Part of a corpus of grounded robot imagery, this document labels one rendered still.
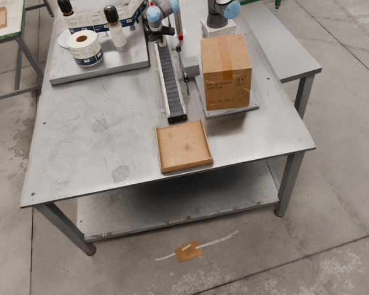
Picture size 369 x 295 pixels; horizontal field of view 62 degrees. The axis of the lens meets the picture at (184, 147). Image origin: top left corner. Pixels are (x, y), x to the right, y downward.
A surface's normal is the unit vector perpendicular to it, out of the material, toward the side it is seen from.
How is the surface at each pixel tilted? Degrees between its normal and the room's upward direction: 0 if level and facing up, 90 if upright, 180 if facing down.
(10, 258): 0
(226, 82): 90
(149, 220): 0
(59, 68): 0
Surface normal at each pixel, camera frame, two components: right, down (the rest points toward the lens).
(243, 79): 0.03, 0.79
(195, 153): -0.11, -0.61
